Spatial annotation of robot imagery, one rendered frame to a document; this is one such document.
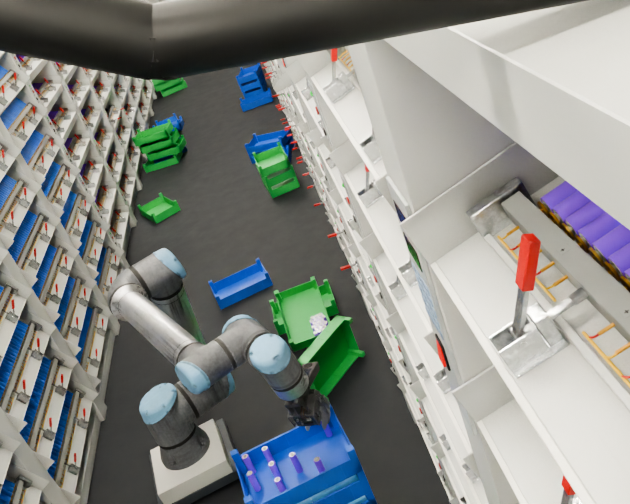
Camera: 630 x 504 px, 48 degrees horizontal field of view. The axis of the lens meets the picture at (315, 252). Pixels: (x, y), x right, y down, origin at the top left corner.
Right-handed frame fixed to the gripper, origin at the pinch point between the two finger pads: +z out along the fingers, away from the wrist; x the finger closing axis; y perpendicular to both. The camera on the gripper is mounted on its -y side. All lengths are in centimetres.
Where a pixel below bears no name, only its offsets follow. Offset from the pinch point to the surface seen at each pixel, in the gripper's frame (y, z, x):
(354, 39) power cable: 73, -147, 65
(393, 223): 18, -85, 46
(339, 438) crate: 3.3, 5.6, 3.3
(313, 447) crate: 5.8, 5.0, -3.8
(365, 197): 10, -84, 40
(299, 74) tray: -68, -63, 9
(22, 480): 5, 15, -113
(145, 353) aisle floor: -94, 82, -137
